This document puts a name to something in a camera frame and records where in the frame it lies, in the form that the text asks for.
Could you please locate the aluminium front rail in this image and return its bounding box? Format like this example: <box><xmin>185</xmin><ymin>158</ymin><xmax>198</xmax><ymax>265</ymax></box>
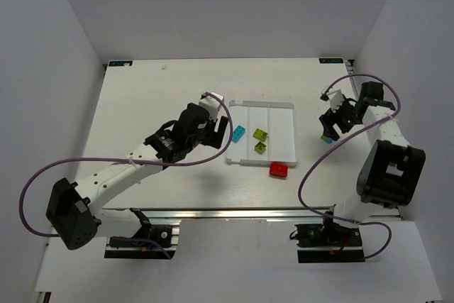
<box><xmin>106</xmin><ymin>207</ymin><xmax>402</xmax><ymax>220</ymax></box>

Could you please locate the blue corner label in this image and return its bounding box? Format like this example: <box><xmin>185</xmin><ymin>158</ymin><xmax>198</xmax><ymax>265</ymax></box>
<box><xmin>319</xmin><ymin>57</ymin><xmax>344</xmax><ymax>64</ymax></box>
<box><xmin>108</xmin><ymin>60</ymin><xmax>133</xmax><ymax>67</ymax></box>

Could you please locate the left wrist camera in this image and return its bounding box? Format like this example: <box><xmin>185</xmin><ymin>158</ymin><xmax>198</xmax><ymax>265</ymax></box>
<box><xmin>198</xmin><ymin>92</ymin><xmax>224</xmax><ymax>121</ymax></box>

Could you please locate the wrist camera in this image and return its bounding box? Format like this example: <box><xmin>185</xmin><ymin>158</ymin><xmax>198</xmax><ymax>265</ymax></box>
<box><xmin>198</xmin><ymin>92</ymin><xmax>224</xmax><ymax>121</ymax></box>
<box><xmin>320</xmin><ymin>89</ymin><xmax>345</xmax><ymax>113</ymax></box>

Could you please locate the right blue corner label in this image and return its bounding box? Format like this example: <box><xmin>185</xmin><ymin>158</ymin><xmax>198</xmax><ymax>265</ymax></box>
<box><xmin>319</xmin><ymin>57</ymin><xmax>344</xmax><ymax>64</ymax></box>

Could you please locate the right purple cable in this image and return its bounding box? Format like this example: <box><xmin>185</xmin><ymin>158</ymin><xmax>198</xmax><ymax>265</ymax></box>
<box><xmin>297</xmin><ymin>74</ymin><xmax>402</xmax><ymax>260</ymax></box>

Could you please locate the right side rail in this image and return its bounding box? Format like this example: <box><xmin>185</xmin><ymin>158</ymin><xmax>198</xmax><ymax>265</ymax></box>
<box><xmin>345</xmin><ymin>60</ymin><xmax>365</xmax><ymax>99</ymax></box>

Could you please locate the left blue corner label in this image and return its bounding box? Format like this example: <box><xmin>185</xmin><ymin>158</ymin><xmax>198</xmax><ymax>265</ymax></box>
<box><xmin>108</xmin><ymin>60</ymin><xmax>133</xmax><ymax>67</ymax></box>

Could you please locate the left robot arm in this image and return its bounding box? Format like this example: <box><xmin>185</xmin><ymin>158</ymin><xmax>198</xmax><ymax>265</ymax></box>
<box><xmin>46</xmin><ymin>96</ymin><xmax>228</xmax><ymax>250</ymax></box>

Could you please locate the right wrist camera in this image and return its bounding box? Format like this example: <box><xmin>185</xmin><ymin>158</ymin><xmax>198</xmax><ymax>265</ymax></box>
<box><xmin>320</xmin><ymin>89</ymin><xmax>345</xmax><ymax>113</ymax></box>

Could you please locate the white divided tray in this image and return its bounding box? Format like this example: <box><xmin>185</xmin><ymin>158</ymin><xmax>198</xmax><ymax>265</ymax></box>
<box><xmin>225</xmin><ymin>100</ymin><xmax>299</xmax><ymax>167</ymax></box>

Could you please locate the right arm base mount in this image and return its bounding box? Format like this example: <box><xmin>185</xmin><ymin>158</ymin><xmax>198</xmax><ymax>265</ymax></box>
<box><xmin>289</xmin><ymin>224</ymin><xmax>365</xmax><ymax>264</ymax></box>

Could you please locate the large red lego brick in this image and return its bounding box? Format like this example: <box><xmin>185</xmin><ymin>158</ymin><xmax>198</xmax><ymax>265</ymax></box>
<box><xmin>269</xmin><ymin>162</ymin><xmax>288</xmax><ymax>178</ymax></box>

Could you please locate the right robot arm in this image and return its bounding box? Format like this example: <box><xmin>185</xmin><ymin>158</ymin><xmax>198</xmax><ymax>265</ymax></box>
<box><xmin>319</xmin><ymin>82</ymin><xmax>426</xmax><ymax>233</ymax></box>

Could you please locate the blue long lego brick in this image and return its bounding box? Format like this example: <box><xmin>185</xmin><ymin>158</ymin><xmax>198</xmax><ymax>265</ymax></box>
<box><xmin>232</xmin><ymin>125</ymin><xmax>245</xmax><ymax>143</ymax></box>

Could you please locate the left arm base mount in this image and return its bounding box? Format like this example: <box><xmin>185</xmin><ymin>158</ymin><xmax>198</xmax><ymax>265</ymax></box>
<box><xmin>104</xmin><ymin>208</ymin><xmax>177</xmax><ymax>260</ymax></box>

